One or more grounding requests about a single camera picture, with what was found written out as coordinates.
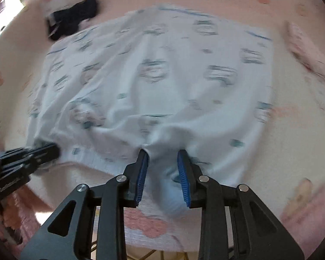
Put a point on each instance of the pink cat print blanket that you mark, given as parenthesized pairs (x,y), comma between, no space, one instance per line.
(287,140)

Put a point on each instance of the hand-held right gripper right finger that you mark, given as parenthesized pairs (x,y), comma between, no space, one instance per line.
(182,178)

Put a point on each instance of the white cartoon print pants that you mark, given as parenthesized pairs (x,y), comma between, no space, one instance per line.
(178,73)

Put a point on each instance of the window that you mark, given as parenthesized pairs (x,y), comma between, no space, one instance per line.
(5,2)

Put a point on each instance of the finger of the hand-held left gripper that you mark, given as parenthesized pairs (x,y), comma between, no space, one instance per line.
(40,153)

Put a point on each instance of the pink printed garment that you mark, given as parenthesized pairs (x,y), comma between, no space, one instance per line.
(303,46)

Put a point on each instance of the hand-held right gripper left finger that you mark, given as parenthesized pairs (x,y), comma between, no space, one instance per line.
(142,178)

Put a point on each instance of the black garment with white stripes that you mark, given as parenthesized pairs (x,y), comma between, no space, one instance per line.
(70,19)

